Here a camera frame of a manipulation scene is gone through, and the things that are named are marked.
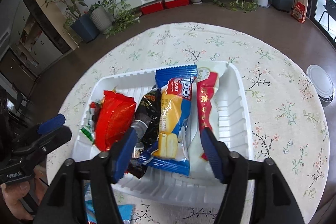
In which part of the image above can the black balcony chair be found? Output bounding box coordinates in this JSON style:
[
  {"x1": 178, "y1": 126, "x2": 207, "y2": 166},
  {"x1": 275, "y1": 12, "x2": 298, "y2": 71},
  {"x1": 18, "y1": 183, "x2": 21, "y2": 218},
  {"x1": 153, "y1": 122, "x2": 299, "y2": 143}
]
[{"x1": 319, "y1": 0, "x2": 336, "y2": 30}]

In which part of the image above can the plant in ribbed white pot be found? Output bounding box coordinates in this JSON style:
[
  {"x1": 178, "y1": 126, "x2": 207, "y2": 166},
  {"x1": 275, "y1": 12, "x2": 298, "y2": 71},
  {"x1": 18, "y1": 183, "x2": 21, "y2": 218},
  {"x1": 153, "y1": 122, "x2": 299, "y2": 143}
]
[{"x1": 88, "y1": 2, "x2": 112, "y2": 31}]

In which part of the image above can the red bag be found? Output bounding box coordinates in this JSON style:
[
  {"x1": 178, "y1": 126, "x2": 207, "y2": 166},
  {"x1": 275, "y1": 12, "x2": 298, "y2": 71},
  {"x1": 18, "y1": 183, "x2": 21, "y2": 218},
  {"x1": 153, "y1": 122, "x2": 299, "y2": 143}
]
[{"x1": 290, "y1": 2, "x2": 306, "y2": 24}]

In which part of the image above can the orange-red snack packet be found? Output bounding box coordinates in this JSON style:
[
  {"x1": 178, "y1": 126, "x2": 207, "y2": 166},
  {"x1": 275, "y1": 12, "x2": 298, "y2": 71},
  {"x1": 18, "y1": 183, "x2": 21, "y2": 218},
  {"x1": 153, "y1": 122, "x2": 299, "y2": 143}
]
[{"x1": 94, "y1": 90, "x2": 137, "y2": 152}]

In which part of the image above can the blue and yellow cake packet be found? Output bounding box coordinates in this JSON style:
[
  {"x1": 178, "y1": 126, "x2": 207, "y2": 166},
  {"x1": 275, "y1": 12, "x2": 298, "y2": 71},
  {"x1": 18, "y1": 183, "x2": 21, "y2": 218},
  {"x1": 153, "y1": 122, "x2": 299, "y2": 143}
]
[{"x1": 138, "y1": 64, "x2": 198, "y2": 176}]

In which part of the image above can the red storage box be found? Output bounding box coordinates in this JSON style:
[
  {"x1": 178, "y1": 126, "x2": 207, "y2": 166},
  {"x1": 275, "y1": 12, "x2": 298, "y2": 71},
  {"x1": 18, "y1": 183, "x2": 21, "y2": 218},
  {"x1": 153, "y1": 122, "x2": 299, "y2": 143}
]
[
  {"x1": 140, "y1": 1, "x2": 164, "y2": 15},
  {"x1": 164, "y1": 0, "x2": 190, "y2": 9}
]

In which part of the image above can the white plastic tray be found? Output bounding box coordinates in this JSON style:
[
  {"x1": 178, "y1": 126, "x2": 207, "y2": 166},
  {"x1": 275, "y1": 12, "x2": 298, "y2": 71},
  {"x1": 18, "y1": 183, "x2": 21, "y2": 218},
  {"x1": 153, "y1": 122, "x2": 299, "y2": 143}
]
[{"x1": 72, "y1": 61, "x2": 255, "y2": 206}]

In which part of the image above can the light blue snack packet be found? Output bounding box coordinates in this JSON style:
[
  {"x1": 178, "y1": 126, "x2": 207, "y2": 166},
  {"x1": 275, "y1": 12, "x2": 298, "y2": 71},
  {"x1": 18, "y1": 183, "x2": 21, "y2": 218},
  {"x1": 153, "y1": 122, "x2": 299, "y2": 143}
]
[{"x1": 84, "y1": 182, "x2": 135, "y2": 224}]

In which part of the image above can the tall plant in blue pot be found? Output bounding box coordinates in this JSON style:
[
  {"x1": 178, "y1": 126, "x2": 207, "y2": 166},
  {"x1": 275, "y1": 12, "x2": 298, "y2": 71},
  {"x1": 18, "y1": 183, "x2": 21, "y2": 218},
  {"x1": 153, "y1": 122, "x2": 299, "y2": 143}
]
[{"x1": 45, "y1": 0, "x2": 100, "y2": 43}]

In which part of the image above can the wooden wall cabinet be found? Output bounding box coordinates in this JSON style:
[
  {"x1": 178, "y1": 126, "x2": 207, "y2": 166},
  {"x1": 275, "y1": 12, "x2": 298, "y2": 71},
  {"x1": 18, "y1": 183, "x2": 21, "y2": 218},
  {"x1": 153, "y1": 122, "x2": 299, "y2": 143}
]
[{"x1": 0, "y1": 0, "x2": 72, "y2": 77}]

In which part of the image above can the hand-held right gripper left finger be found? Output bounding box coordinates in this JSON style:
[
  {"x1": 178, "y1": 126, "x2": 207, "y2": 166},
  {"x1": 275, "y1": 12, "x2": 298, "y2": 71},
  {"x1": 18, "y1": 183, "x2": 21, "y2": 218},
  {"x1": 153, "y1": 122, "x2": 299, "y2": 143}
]
[{"x1": 34, "y1": 127, "x2": 138, "y2": 224}]

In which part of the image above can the red and white snack packet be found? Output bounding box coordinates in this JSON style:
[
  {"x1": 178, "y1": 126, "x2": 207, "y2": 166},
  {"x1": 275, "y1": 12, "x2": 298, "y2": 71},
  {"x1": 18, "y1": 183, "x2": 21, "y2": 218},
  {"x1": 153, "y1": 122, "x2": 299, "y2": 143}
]
[{"x1": 188, "y1": 61, "x2": 229, "y2": 163}]

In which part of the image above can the black snack packet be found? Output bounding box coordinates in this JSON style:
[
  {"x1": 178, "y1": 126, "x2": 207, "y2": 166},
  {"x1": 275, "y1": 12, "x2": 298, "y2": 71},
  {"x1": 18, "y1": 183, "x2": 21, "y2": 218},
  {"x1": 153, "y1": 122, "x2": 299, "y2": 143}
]
[{"x1": 126, "y1": 88, "x2": 162, "y2": 178}]

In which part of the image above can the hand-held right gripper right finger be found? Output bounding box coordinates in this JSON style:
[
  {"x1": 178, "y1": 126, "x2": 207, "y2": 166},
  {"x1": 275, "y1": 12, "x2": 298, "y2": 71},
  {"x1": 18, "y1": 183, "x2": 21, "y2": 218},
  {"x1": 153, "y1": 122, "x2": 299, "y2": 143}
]
[{"x1": 200, "y1": 127, "x2": 305, "y2": 224}]

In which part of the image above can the person's left hand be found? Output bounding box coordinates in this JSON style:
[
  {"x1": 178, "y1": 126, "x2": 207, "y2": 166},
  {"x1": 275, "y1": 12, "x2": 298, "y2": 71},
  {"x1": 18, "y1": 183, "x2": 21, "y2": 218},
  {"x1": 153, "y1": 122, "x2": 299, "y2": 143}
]
[{"x1": 0, "y1": 179, "x2": 35, "y2": 222}]

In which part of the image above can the trailing vine plant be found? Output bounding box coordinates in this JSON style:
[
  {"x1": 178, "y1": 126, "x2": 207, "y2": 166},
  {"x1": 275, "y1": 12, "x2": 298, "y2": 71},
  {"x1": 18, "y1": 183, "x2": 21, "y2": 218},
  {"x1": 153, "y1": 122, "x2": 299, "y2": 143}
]
[{"x1": 104, "y1": 0, "x2": 139, "y2": 37}]

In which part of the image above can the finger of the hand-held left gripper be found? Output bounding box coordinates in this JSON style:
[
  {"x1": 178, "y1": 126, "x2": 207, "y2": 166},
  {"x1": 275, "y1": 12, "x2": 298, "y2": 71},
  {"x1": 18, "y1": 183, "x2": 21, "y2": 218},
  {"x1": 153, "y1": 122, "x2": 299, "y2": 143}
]
[
  {"x1": 26, "y1": 114, "x2": 66, "y2": 141},
  {"x1": 12, "y1": 126, "x2": 72, "y2": 161}
]

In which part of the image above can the white trash can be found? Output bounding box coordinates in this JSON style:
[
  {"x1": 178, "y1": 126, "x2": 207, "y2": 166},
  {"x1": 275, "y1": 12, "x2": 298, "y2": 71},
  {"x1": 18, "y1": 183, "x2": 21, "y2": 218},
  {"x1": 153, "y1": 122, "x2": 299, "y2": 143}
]
[{"x1": 306, "y1": 64, "x2": 336, "y2": 108}]

